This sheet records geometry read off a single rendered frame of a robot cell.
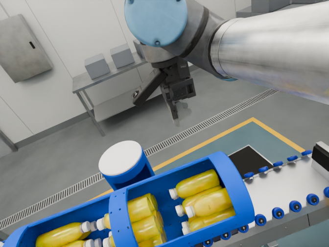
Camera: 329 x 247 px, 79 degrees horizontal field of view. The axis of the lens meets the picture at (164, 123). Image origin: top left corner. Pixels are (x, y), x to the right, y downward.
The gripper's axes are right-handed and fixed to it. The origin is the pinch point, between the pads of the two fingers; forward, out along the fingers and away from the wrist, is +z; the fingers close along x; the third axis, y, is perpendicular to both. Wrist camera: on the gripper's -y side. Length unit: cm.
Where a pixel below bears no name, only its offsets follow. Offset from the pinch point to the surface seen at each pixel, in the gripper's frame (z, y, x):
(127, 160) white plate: 43, -29, 41
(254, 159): 130, 73, 76
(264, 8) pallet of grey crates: 42, 206, 260
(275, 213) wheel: 48, 26, -13
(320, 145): 37, 56, 1
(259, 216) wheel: 47, 20, -12
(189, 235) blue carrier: 33.5, -7.7, -16.2
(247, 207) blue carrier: 30.9, 13.6, -15.4
